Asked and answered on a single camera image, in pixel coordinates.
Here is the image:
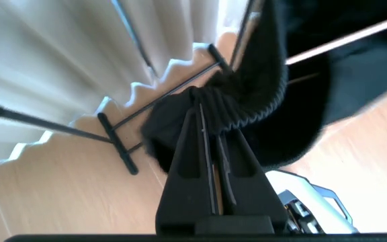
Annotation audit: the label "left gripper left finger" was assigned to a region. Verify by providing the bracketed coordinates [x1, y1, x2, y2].
[155, 104, 218, 235]

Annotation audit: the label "black clothes rack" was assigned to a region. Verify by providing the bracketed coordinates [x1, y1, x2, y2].
[0, 0, 265, 175]

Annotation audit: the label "black shorts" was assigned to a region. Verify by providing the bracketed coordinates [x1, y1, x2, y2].
[141, 0, 387, 171]

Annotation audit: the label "beige curtain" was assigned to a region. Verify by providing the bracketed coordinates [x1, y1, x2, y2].
[0, 0, 248, 175]

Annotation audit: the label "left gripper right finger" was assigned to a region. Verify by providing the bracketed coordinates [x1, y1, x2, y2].
[217, 129, 288, 235]

